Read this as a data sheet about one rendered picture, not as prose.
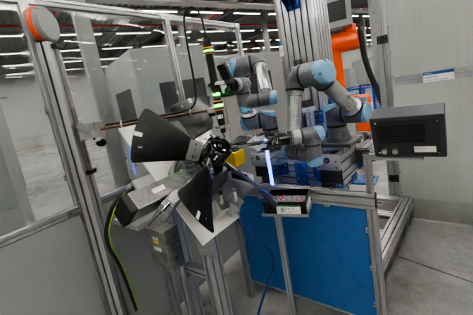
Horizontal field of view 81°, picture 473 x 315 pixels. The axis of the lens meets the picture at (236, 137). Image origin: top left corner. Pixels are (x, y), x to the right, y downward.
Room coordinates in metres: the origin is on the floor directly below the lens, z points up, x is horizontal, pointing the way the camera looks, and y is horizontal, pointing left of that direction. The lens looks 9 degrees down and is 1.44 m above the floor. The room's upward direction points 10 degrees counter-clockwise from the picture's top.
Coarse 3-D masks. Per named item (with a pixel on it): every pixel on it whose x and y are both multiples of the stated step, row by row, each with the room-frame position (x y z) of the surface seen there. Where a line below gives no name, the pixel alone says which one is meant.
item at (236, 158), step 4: (232, 152) 1.71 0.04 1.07; (236, 152) 1.70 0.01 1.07; (240, 152) 1.72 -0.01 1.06; (232, 156) 1.69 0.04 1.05; (236, 156) 1.69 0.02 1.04; (240, 156) 1.72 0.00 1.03; (244, 156) 1.75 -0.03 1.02; (228, 160) 1.71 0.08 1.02; (232, 160) 1.69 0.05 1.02; (236, 160) 1.69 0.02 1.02; (240, 160) 1.71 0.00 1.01; (244, 160) 1.75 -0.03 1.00; (232, 164) 1.70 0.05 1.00; (236, 164) 1.68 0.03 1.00; (240, 164) 1.71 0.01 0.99
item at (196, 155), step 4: (192, 140) 1.18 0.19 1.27; (192, 144) 1.18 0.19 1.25; (196, 144) 1.19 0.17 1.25; (200, 144) 1.20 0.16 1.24; (188, 148) 1.18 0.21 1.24; (192, 148) 1.18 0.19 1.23; (196, 148) 1.19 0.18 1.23; (200, 148) 1.20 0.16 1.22; (188, 152) 1.18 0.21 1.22; (192, 152) 1.18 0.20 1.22; (196, 152) 1.19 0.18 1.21; (200, 152) 1.20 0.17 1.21; (188, 156) 1.17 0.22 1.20; (196, 156) 1.19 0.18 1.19; (192, 160) 1.18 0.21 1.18; (196, 160) 1.19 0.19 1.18
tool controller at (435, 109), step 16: (384, 112) 1.17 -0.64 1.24; (400, 112) 1.13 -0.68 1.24; (416, 112) 1.08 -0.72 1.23; (432, 112) 1.04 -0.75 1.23; (384, 128) 1.14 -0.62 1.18; (400, 128) 1.11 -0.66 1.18; (416, 128) 1.07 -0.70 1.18; (432, 128) 1.04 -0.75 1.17; (384, 144) 1.16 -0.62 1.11; (400, 144) 1.13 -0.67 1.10; (416, 144) 1.09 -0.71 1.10; (432, 144) 1.06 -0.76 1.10
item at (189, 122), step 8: (200, 96) 1.45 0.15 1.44; (208, 96) 1.46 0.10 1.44; (176, 104) 1.42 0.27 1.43; (184, 104) 1.42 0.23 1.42; (192, 104) 1.41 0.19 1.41; (200, 104) 1.41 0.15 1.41; (208, 104) 1.41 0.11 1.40; (184, 120) 1.36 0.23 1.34; (192, 120) 1.35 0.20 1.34; (200, 120) 1.34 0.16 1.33; (208, 120) 1.33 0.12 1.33; (192, 128) 1.33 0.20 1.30; (200, 128) 1.32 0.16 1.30; (208, 128) 1.30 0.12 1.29; (192, 136) 1.31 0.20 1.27
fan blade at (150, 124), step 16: (144, 112) 1.14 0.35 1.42; (144, 128) 1.11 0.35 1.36; (160, 128) 1.13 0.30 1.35; (176, 128) 1.16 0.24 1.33; (144, 144) 1.09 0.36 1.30; (160, 144) 1.12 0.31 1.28; (176, 144) 1.15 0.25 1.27; (144, 160) 1.08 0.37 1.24; (160, 160) 1.11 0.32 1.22; (176, 160) 1.15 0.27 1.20
